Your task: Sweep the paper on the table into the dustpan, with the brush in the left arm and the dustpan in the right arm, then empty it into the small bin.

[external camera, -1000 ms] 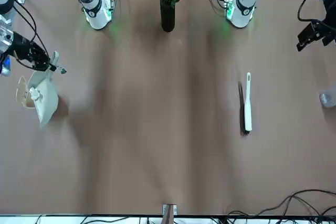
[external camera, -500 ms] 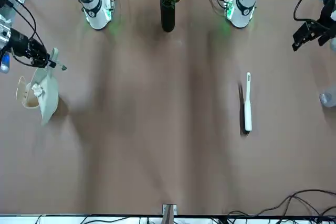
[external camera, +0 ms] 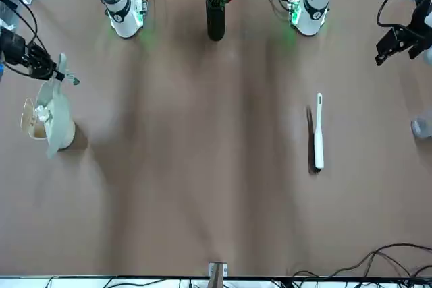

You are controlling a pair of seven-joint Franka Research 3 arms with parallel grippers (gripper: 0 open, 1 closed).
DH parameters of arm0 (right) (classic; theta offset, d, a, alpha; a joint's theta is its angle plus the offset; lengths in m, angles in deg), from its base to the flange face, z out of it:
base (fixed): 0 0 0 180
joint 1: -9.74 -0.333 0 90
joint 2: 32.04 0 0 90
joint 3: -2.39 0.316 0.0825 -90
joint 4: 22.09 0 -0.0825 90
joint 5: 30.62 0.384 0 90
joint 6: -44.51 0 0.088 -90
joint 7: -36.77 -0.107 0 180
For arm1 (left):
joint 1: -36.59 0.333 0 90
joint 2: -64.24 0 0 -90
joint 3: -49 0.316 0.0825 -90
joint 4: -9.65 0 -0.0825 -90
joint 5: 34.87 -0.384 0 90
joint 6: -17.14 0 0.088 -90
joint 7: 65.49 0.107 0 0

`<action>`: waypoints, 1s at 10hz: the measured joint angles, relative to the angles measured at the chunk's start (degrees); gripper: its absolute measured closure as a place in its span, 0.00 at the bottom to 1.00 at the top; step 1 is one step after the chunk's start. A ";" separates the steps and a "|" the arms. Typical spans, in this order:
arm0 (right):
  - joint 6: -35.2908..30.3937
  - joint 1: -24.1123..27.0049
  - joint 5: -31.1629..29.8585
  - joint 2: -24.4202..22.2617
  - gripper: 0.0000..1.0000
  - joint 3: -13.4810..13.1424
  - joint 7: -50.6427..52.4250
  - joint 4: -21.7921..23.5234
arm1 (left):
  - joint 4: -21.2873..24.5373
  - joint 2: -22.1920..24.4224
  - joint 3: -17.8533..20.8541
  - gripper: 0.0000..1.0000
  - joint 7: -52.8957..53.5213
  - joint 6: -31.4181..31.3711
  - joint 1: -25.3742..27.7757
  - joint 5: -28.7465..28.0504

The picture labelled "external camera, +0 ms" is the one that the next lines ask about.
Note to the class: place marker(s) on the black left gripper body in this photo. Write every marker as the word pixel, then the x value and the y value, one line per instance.
pixel 418 21

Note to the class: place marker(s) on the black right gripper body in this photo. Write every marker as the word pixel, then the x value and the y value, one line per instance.
pixel 11 47

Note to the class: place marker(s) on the white paper ball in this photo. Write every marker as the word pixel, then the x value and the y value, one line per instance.
pixel 42 113

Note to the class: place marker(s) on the pale plastic dustpan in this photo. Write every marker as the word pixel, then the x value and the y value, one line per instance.
pixel 59 116

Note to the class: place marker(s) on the white brush black bristles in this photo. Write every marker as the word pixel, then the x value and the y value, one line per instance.
pixel 319 139

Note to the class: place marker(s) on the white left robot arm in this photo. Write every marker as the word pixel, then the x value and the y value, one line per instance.
pixel 314 15

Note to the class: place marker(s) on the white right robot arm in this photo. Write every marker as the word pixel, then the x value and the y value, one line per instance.
pixel 123 15

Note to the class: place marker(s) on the small beige bin with lid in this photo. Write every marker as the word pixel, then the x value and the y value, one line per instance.
pixel 69 136

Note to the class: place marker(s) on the clear bottle blue cap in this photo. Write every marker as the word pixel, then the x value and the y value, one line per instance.
pixel 422 126

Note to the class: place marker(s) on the black vase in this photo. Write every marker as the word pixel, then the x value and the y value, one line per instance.
pixel 216 21

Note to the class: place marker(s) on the aluminium frame post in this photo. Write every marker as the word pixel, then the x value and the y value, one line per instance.
pixel 217 274

